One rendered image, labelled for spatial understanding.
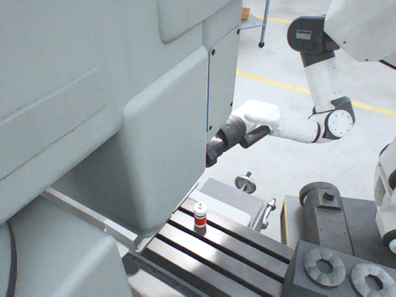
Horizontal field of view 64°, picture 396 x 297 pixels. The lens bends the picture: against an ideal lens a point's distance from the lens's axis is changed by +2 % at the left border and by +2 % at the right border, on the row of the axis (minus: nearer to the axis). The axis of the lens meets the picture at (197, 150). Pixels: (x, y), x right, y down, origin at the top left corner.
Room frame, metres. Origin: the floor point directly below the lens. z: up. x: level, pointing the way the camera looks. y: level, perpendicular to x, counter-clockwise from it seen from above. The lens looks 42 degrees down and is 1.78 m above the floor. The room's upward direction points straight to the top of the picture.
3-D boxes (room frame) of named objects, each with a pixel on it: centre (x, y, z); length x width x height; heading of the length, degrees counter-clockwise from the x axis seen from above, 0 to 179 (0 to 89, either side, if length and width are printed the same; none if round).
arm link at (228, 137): (0.63, -0.04, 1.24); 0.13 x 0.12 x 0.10; 41
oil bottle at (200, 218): (0.60, -0.01, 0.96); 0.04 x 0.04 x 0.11
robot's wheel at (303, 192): (1.04, -0.64, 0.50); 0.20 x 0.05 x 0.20; 81
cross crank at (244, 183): (1.00, -0.22, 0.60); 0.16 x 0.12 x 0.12; 150
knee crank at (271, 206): (0.95, -0.36, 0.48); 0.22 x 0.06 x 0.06; 150
